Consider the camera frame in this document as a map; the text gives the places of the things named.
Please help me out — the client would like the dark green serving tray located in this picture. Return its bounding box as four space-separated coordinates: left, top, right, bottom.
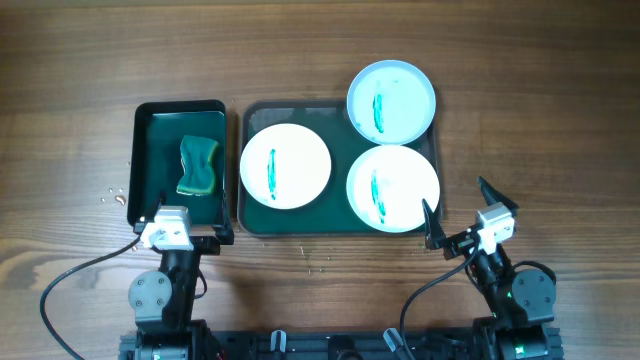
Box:
237 99 443 238

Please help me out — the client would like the black cable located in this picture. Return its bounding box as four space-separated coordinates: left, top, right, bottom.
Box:
39 234 144 360
398 247 481 360

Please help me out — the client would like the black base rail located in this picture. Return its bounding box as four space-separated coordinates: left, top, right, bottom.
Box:
118 328 564 360

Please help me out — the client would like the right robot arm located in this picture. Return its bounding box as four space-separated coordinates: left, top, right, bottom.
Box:
422 177 557 359

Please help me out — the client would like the black water basin tray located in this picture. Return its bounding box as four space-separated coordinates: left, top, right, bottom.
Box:
127 100 227 227

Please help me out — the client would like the white plate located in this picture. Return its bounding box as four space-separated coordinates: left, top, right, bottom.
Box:
346 145 441 234
240 123 332 210
346 60 436 145

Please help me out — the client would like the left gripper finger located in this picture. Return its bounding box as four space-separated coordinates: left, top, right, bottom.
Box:
213 189 233 235
142 190 167 222

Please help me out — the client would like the right black cable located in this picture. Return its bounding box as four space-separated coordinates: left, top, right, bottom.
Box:
398 247 481 360

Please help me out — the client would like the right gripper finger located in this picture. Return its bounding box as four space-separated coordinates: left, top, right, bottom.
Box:
422 199 447 249
477 176 519 215

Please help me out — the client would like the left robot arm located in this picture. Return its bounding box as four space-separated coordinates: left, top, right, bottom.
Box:
119 192 234 360

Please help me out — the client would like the left black cable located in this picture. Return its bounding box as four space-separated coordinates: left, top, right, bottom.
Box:
39 234 144 360

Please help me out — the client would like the green yellow scrub sponge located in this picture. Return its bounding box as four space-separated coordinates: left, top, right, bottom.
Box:
176 135 219 196

